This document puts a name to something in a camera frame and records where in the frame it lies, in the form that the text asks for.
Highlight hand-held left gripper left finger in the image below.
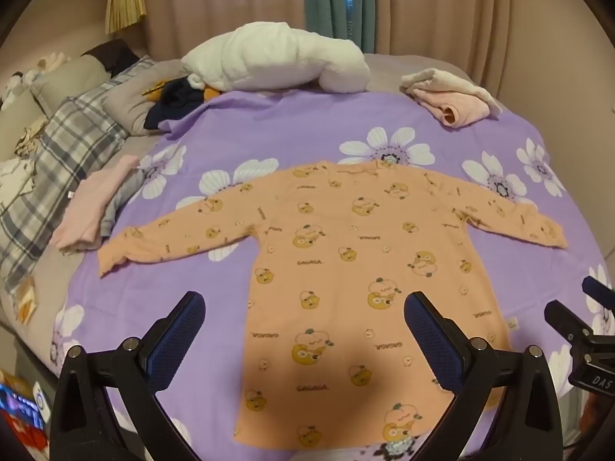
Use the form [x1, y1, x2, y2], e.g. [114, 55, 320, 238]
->
[49, 291, 207, 461]

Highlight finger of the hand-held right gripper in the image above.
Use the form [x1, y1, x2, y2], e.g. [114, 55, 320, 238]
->
[544, 300, 607, 347]
[582, 276, 615, 310]

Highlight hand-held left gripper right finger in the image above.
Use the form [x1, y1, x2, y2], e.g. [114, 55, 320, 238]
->
[404, 291, 564, 461]

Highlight orange cartoon print shirt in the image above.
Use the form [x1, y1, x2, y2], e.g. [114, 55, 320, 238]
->
[97, 161, 568, 452]

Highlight dark navy clothes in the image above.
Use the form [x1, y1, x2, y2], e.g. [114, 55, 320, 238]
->
[144, 78, 207, 131]

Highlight grey folded garment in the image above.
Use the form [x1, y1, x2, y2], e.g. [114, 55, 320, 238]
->
[100, 168, 147, 238]

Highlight pale pink folded garment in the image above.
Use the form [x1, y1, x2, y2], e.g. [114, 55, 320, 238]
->
[52, 155, 140, 253]

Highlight colourful printed box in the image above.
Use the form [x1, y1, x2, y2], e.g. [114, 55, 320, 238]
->
[0, 370, 49, 447]

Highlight cream patterned cloth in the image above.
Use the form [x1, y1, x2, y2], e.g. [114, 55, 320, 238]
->
[0, 120, 49, 212]

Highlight pink rolled garment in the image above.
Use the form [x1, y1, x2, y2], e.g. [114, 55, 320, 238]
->
[411, 87, 491, 129]

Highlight grey pillow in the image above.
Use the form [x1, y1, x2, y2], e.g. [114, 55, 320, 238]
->
[31, 53, 111, 116]
[103, 77, 166, 136]

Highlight purple floral bed sheet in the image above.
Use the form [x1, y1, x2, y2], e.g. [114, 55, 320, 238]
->
[48, 87, 615, 461]

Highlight cream folded garment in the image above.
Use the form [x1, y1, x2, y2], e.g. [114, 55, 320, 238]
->
[401, 68, 503, 116]

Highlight dark brown pillow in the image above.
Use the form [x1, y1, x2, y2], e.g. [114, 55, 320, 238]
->
[91, 38, 140, 75]

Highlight white fluffy blanket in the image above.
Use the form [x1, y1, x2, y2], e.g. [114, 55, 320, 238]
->
[181, 22, 370, 94]

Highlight white plush toy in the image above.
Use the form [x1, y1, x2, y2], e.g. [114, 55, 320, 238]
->
[0, 50, 65, 106]

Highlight beige curtain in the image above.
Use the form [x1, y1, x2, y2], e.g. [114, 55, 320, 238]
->
[137, 0, 308, 58]
[370, 0, 615, 116]

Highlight yellow fringed cloth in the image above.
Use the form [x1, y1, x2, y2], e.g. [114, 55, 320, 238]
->
[106, 0, 147, 34]

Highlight teal curtain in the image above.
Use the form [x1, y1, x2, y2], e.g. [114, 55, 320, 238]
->
[303, 0, 373, 53]

